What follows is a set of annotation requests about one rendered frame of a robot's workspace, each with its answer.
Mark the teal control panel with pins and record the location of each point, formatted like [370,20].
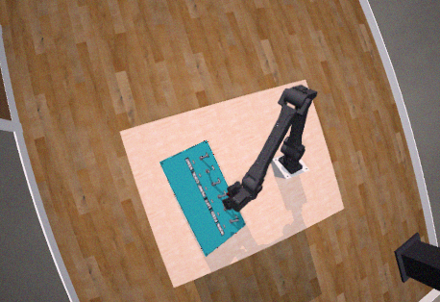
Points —
[193,175]

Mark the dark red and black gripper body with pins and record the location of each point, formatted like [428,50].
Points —
[235,185]

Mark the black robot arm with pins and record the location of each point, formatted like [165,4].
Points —
[298,96]

